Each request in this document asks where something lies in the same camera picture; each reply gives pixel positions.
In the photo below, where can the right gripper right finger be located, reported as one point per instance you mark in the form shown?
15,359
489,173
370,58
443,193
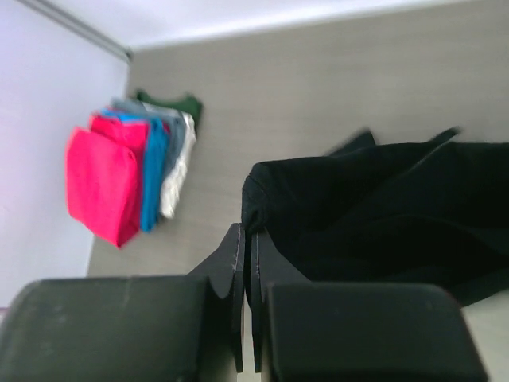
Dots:
311,331

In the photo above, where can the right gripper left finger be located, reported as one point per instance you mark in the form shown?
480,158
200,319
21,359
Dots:
138,328

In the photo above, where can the black t shirt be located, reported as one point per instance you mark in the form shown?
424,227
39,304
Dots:
418,212

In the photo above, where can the folded white t shirt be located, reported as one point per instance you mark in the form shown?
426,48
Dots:
172,184

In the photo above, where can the folded blue t shirt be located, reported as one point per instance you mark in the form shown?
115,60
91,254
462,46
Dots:
156,139

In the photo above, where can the folded pink t shirt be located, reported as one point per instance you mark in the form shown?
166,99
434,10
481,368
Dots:
103,174

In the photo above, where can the folded grey t shirt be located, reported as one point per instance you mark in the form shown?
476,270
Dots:
172,118

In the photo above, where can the folded green t shirt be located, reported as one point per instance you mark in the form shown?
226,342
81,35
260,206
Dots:
188,104

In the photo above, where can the left aluminium frame post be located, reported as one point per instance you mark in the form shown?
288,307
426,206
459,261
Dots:
80,28

